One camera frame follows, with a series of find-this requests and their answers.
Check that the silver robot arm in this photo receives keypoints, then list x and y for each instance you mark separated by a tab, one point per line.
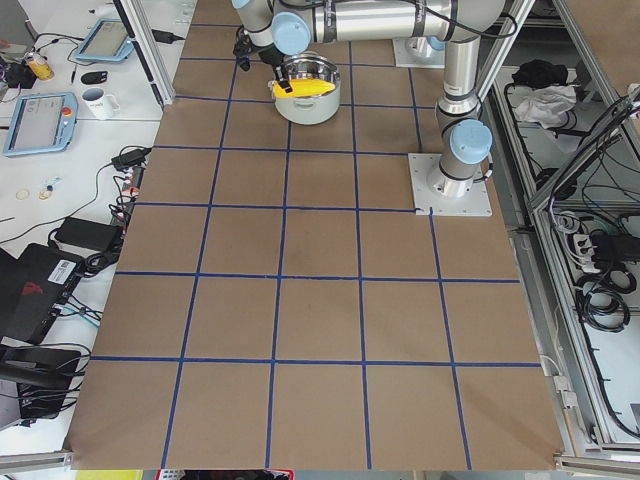
281	32

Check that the blue teach pendant near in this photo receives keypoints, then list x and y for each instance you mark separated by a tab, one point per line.
42	123

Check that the pale green electric pot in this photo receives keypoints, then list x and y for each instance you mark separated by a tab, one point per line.
310	110

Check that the black power adapter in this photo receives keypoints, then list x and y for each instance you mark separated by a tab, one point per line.
88	234

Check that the blue teach pendant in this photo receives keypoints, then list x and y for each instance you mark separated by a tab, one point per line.
42	123
107	42

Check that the blue teach pendant far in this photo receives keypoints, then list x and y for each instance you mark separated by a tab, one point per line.
107	42

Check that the white crumpled cloth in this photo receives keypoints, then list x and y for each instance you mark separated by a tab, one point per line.
549	107

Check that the black computer mouse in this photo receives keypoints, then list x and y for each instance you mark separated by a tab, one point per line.
94	78

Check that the black cloth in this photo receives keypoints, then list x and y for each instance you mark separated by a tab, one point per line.
538	74

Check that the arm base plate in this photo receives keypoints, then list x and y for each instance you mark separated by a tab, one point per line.
419	52
436	194

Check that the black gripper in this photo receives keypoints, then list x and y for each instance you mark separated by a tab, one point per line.
270	57

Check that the black laptop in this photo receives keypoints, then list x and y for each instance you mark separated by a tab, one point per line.
33	287

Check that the white mug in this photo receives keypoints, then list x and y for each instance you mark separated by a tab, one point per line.
102	105

